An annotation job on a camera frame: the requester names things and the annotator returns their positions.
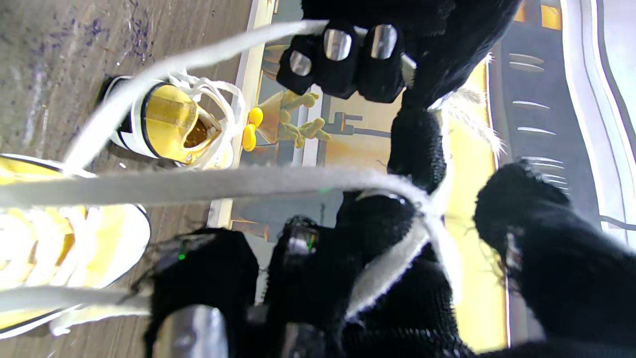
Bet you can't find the orange canvas sneaker with laces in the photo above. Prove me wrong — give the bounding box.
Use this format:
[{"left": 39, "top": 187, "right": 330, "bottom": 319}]
[{"left": 102, "top": 75, "right": 247, "bottom": 171}]

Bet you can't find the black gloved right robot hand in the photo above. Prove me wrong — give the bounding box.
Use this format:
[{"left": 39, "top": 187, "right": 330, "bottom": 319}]
[{"left": 144, "top": 104, "right": 636, "bottom": 358}]

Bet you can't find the white pampas grass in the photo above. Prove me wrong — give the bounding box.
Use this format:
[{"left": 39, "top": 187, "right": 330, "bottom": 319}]
[{"left": 442, "top": 55, "right": 506, "bottom": 161}]

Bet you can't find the yellow cactus ornament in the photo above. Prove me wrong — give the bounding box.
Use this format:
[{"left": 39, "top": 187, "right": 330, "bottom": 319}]
[{"left": 258, "top": 89, "right": 331, "bottom": 150}]

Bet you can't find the black kitchen faucet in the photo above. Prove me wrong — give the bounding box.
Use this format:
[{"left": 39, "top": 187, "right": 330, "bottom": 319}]
[{"left": 325, "top": 112, "right": 393, "bottom": 141}]

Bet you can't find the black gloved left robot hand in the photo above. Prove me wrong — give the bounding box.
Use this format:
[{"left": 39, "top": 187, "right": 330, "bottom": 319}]
[{"left": 276, "top": 0, "right": 520, "bottom": 112}]

